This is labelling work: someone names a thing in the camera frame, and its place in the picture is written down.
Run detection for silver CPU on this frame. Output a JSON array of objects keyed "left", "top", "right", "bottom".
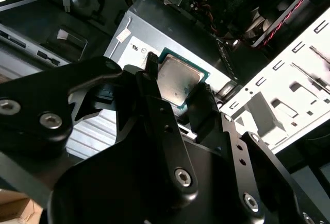
[{"left": 156, "top": 46, "right": 211, "bottom": 110}]

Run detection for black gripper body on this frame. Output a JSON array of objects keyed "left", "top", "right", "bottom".
[{"left": 47, "top": 136, "right": 263, "bottom": 224}]

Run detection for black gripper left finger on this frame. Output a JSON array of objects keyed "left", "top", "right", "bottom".
[{"left": 0, "top": 52, "right": 200, "bottom": 210}]

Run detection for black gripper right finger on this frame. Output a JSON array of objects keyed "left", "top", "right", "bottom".
[{"left": 189, "top": 81, "right": 328, "bottom": 224}]

